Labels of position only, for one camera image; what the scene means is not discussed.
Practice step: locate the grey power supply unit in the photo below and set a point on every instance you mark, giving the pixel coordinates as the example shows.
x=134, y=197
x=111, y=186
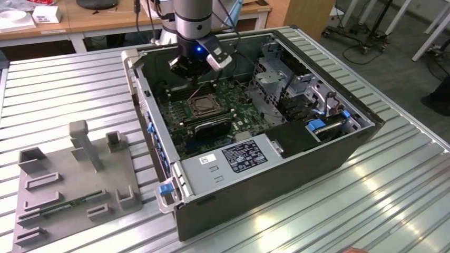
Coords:
x=212, y=174

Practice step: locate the small blue plastic clip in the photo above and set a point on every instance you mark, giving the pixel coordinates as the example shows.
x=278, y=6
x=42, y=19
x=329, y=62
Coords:
x=345, y=114

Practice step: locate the silver drive cage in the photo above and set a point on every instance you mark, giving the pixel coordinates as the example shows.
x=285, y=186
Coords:
x=269, y=79

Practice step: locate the green motherboard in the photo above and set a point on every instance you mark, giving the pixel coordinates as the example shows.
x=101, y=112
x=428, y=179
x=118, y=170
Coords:
x=240, y=105

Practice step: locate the white table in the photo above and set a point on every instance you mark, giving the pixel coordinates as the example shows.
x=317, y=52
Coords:
x=432, y=26

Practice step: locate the white square dish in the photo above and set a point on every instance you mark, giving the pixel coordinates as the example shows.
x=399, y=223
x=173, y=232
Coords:
x=13, y=18

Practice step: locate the black and white wrist camera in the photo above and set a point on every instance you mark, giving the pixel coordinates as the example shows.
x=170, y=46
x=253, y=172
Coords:
x=220, y=59

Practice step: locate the CPU socket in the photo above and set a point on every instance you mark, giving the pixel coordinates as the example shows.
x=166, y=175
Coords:
x=209, y=115

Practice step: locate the small white box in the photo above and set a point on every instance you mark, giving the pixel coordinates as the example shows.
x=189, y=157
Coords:
x=46, y=14

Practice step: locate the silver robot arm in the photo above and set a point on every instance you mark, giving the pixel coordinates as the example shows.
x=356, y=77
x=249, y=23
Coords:
x=193, y=21

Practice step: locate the person in dark clothes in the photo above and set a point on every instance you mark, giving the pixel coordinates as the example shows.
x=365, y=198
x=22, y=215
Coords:
x=440, y=100

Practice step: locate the large blue plastic latch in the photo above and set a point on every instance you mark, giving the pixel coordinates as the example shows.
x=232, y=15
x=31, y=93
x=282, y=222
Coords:
x=314, y=124

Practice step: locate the wooden cabinet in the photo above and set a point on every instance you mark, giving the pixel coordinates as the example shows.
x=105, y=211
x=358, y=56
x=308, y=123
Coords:
x=309, y=15

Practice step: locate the grey parts rack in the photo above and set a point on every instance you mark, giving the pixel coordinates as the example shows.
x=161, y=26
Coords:
x=70, y=184

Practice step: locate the dark round object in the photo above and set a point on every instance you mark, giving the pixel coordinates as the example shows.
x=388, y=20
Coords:
x=97, y=3

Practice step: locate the green RAM stick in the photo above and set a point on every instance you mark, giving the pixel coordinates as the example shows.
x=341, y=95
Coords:
x=67, y=204

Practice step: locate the black wheeled stand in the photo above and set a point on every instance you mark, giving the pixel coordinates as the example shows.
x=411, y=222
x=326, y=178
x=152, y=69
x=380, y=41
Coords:
x=373, y=31

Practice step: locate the black graphics card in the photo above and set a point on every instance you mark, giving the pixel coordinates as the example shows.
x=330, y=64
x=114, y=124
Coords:
x=212, y=129

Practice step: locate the black and grey PC case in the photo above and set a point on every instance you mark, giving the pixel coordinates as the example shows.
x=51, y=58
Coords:
x=264, y=200

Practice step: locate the silver topped CPU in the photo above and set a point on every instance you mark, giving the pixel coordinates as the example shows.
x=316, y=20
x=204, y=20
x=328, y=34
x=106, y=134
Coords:
x=206, y=104

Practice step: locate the black plastic air shroud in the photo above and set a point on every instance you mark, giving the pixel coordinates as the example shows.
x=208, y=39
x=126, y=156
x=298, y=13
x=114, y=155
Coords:
x=290, y=141

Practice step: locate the wooden desk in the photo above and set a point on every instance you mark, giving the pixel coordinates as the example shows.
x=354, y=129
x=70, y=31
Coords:
x=106, y=18

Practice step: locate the small silver heatsink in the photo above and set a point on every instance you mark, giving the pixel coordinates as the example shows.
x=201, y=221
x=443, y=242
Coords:
x=245, y=135

